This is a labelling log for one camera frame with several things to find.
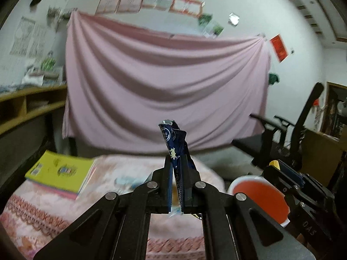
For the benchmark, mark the wooden shelf unit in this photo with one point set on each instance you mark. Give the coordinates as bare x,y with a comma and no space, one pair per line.
27,104

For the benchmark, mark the floral pink tablecloth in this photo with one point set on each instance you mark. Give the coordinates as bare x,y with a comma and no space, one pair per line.
117,226

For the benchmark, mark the red plastic trash bin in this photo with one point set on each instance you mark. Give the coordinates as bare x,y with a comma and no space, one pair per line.
264,194

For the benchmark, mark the papers pile on shelf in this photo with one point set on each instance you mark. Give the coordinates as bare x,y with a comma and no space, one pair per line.
35,78

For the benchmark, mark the yellow small box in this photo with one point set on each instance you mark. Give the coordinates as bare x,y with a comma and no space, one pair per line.
275,164

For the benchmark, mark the photo prints on wall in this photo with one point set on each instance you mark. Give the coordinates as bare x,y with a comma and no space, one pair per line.
208,26

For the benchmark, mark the pink hanging sheet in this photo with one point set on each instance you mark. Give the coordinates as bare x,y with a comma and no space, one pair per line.
123,81

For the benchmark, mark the blue snack wrapper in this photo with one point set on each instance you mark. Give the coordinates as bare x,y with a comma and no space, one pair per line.
177,147

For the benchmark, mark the pink book under stack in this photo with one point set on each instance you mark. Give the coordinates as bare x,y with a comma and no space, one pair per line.
62,193

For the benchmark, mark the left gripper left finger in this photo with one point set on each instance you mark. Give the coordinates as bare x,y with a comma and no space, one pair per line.
116,226

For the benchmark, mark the white sachet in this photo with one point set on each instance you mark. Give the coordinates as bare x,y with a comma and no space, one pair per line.
128,183

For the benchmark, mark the wall calendar paper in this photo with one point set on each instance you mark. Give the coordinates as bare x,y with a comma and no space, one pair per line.
29,39

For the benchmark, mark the yellow book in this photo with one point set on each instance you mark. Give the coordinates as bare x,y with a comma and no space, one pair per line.
60,172

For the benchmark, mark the wire rack on wall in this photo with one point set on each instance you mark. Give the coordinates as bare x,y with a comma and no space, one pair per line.
55,15

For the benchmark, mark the green glass jar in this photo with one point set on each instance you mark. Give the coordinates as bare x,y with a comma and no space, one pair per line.
49,62

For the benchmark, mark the red paper wall hanging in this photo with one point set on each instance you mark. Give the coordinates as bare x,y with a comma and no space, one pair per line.
279,47

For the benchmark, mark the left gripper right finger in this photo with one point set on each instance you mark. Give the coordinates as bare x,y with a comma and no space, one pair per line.
234,227

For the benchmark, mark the black office chair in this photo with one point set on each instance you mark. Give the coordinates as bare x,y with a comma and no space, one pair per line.
279,141

